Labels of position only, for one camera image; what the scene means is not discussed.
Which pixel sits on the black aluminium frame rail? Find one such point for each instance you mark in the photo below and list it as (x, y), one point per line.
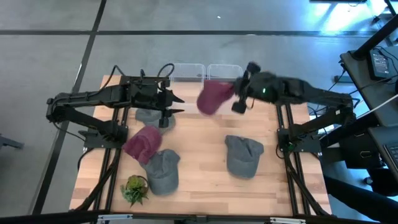
(101, 180)
(115, 174)
(290, 183)
(303, 186)

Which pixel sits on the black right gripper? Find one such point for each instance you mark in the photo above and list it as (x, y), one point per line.
(264, 88)

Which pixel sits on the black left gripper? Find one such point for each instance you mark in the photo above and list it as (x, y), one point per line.
(161, 99)

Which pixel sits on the black slanted pole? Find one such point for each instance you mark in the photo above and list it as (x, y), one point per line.
(377, 37)

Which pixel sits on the black keyboard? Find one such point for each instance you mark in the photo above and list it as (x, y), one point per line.
(392, 155)

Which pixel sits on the grey stand foot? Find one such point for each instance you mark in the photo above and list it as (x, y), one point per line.
(9, 142)

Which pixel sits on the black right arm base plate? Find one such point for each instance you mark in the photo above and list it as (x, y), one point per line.
(306, 145)

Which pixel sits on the clear plastic bin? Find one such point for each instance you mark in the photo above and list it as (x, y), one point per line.
(188, 72)
(224, 71)

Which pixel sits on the black side desk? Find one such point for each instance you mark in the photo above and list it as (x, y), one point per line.
(370, 90)

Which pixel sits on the maroon baseball cap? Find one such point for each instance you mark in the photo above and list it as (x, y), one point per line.
(143, 144)
(213, 98)

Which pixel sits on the black power adapter box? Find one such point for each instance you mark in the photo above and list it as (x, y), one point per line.
(380, 63)

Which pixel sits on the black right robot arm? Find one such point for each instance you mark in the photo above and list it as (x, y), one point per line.
(323, 93)

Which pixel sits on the grey baseball cap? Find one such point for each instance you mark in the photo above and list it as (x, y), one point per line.
(163, 172)
(147, 116)
(242, 157)

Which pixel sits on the silver metal bracket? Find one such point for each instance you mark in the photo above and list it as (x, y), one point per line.
(114, 217)
(287, 220)

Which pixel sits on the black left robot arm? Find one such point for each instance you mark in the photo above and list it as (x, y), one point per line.
(93, 96)

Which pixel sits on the black frame crossbar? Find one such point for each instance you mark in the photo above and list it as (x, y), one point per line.
(192, 218)

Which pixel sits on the person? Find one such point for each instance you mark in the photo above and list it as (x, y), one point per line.
(360, 196)

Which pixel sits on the small green potted plant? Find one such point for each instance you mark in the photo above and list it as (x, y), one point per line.
(134, 188)

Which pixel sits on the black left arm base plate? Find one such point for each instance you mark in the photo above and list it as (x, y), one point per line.
(93, 141)

